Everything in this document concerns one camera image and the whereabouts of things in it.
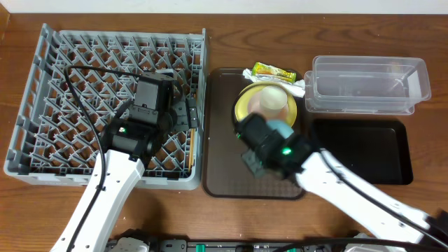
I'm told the light blue bowl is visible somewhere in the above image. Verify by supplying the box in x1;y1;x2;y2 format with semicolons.
267;120;294;139

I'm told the yellow plate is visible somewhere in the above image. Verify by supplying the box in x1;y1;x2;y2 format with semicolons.
234;81;298;126

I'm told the clear plastic bin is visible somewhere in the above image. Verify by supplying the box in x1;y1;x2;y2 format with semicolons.
304;55;432;116

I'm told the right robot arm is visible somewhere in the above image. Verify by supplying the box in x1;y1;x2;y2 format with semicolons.
237;131;447;251

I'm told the brown serving tray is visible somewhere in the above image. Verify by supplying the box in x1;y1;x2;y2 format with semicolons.
202;68;305;200

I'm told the green yellow snack wrapper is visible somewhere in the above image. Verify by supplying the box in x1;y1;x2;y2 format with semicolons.
251;62;297;83

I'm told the cream cup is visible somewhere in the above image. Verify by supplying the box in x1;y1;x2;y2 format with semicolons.
260;85;288;113

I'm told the grey dishwasher rack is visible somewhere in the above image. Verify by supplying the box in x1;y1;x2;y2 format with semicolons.
3;25;208;188

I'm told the wooden chopstick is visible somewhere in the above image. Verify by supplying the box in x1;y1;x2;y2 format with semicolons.
188;129;195;173

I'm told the black waste tray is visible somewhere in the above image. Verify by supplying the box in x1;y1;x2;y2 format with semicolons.
312;119;414;186

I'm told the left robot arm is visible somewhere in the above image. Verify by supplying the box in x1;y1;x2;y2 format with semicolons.
52;99;204;251

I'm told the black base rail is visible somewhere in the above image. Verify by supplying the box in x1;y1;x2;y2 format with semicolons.
104;229;351;252

